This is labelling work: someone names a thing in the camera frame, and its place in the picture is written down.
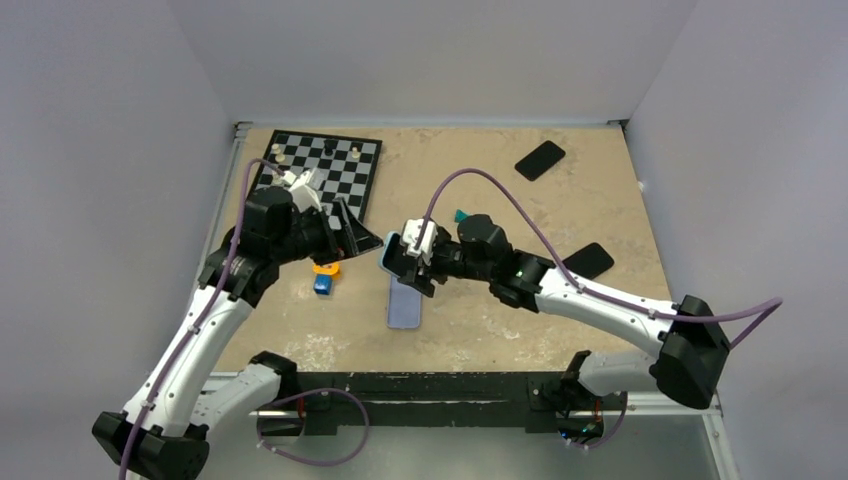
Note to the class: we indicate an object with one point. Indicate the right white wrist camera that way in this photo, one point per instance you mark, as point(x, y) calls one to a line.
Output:
point(418, 238)

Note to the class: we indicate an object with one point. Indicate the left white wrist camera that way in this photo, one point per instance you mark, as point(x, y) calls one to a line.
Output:
point(304, 188)

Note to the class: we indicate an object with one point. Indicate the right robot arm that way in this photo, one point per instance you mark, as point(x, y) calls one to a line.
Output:
point(686, 354)

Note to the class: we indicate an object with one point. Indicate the lilac phone case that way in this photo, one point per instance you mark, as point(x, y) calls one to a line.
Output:
point(403, 306)

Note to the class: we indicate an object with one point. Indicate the yellow toy brick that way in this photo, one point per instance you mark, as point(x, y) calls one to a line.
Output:
point(332, 270)

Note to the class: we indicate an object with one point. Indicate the blue toy brick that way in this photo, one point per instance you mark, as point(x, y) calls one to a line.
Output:
point(323, 284)

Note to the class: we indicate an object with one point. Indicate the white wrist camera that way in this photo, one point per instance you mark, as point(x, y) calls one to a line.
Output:
point(418, 238)
point(304, 188)

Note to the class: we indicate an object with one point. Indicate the black chess piece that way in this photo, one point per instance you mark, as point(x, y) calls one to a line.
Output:
point(329, 147)

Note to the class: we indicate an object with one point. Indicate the teal curved block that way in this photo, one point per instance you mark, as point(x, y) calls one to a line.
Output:
point(461, 215)

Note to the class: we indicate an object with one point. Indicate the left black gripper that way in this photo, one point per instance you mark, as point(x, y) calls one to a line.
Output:
point(361, 239)

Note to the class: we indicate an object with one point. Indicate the black phone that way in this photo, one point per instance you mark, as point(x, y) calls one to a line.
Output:
point(540, 160)

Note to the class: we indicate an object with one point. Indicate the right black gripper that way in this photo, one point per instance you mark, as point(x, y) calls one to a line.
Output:
point(421, 276)

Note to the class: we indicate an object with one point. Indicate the black white chessboard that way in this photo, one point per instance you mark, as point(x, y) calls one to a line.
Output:
point(345, 177)

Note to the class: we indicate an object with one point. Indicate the phone in dark case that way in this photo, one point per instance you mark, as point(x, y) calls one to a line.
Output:
point(590, 262)

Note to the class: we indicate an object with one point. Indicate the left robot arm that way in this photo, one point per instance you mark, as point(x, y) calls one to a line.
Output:
point(165, 430)

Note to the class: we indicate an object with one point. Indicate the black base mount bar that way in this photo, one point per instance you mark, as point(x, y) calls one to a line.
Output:
point(535, 402)

